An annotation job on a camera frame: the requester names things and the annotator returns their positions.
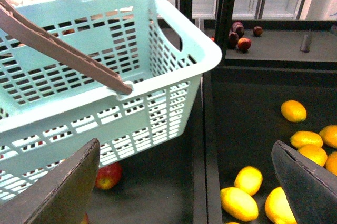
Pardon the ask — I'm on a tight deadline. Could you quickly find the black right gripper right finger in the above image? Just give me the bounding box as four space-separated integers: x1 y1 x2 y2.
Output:
271 141 336 223

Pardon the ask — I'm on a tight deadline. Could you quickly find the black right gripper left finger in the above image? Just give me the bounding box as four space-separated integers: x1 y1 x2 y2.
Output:
1 138 100 223

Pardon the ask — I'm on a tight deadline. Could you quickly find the light blue plastic basket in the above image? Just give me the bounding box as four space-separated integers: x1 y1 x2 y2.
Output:
1 0 222 203

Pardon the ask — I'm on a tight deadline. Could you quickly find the yellow lemon behind finger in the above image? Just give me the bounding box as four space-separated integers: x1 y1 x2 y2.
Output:
298 144 328 167

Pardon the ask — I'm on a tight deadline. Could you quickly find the yellow lemon bottom right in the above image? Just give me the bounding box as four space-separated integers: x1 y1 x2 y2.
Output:
264 187 297 224

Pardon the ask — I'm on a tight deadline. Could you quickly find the yellow lemon middle right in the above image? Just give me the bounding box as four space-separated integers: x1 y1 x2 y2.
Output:
290 130 323 149

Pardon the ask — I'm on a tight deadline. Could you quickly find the yellow lemon right edge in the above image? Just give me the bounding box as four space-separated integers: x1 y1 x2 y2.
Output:
319 125 337 148

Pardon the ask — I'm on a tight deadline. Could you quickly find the yellow lemon centre bottom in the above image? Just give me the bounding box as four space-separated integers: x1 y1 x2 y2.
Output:
234 166 263 196

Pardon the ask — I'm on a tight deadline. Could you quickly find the yellow lemon bottom left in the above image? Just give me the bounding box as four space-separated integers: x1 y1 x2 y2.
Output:
220 187 259 222

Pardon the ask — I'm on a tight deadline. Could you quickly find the yellow lemon top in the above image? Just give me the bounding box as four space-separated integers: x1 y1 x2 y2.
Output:
280 100 307 123

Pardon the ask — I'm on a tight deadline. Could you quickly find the red yellow apple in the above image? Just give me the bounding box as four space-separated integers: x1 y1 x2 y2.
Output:
95 162 123 190

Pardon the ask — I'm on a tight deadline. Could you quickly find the red peach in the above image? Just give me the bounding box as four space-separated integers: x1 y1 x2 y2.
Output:
237 37 252 52

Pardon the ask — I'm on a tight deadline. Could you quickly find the small dark red fruit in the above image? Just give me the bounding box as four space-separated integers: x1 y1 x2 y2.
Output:
252 26 263 37

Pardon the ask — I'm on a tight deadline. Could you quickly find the dark purple fruit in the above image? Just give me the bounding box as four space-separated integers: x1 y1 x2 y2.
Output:
228 22 245 49

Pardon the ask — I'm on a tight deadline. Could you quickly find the black shelf frame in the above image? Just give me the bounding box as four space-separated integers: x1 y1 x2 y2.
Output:
179 0 247 48

